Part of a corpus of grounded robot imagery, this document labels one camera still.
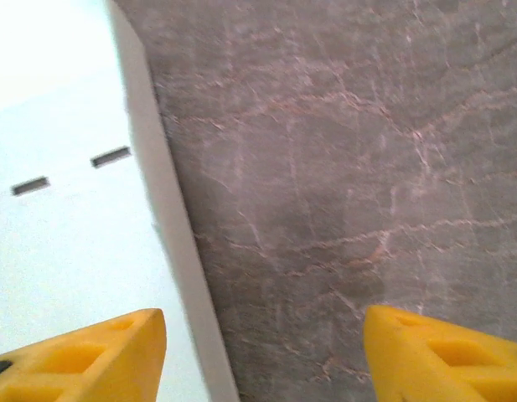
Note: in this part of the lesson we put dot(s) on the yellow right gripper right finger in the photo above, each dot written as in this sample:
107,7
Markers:
442,368

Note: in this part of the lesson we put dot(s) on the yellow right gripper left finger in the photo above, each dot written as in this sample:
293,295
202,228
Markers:
94,368

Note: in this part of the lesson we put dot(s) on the mint green paper box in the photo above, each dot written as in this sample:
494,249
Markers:
73,251

